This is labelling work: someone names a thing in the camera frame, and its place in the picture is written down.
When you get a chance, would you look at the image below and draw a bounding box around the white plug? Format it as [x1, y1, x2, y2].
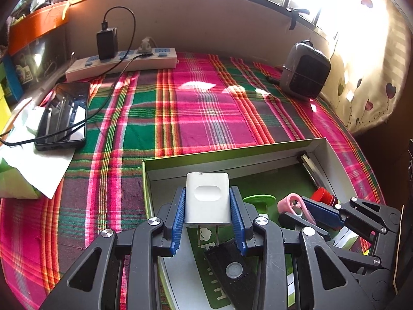
[138, 37, 158, 55]

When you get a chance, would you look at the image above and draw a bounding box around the black smartphone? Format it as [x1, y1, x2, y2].
[35, 82, 91, 152]

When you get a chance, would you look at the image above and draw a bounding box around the orange storage box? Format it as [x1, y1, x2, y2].
[8, 2, 70, 55]

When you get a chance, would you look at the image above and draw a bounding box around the clear plastic container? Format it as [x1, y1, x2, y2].
[14, 32, 70, 86]

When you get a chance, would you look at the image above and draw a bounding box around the green cardboard box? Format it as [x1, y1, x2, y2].
[142, 137, 384, 310]

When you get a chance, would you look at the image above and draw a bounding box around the silver lighter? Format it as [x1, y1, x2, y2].
[300, 152, 325, 189]

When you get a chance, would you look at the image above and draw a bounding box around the red bottle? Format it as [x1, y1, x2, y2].
[311, 188, 343, 207]

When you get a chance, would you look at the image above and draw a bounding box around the green blue box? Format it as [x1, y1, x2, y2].
[0, 55, 24, 102]

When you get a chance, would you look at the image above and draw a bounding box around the white charger adapter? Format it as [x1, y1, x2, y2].
[185, 172, 232, 246]

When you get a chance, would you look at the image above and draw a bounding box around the white power strip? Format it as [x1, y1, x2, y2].
[65, 48, 179, 83]

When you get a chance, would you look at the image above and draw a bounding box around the pink green plaid blanket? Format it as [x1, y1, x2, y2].
[0, 52, 386, 310]

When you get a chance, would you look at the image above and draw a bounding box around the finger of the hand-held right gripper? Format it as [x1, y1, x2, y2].
[279, 213, 383, 273]
[303, 197, 402, 243]

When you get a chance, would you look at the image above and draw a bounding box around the green white suction spool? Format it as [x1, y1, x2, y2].
[243, 194, 276, 221]

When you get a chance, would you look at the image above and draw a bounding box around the black strap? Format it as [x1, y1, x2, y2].
[288, 6, 311, 30]

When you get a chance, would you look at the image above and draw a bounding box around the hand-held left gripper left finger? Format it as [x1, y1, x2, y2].
[40, 187, 187, 310]

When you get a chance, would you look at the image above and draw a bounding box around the black rectangular speaker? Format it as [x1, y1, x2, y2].
[204, 237, 259, 310]

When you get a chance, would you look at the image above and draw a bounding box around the cream heart print curtain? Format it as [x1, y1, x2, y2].
[323, 0, 408, 134]

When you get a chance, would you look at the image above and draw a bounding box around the green tissue pack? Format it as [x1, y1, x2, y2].
[0, 97, 75, 199]

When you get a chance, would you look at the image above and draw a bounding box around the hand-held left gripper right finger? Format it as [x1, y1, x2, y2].
[228, 185, 376, 310]

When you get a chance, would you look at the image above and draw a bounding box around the black charging cable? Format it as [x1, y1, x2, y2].
[0, 6, 155, 146]

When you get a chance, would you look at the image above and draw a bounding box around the grey portable heater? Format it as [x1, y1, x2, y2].
[279, 40, 332, 99]

